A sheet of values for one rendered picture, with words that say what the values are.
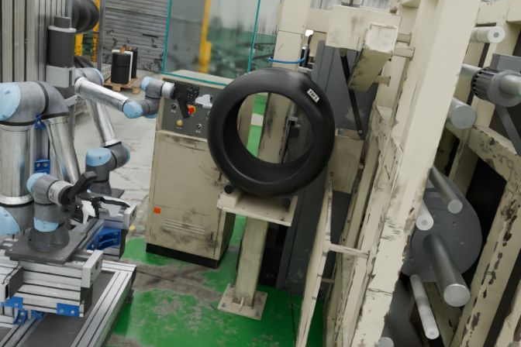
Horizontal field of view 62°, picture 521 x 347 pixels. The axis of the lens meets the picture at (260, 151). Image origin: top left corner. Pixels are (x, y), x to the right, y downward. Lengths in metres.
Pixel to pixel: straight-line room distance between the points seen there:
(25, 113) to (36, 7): 0.45
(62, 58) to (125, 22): 9.88
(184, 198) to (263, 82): 1.29
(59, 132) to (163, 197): 1.43
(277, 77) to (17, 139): 1.02
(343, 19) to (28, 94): 1.09
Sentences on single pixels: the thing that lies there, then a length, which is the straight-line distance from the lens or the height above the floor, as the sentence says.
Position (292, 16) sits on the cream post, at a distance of 2.26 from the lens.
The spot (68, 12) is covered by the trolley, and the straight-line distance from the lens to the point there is 5.40.
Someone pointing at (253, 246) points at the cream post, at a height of 0.43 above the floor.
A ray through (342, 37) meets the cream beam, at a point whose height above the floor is 1.68.
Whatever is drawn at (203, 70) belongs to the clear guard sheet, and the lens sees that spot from 2.73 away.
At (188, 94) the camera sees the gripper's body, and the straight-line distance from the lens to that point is 2.09.
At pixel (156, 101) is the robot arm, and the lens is 2.16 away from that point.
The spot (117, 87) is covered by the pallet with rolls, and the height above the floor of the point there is 0.08.
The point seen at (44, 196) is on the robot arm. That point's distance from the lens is 1.58.
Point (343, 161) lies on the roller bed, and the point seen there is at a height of 1.07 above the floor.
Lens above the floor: 1.68
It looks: 17 degrees down
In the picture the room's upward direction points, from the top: 10 degrees clockwise
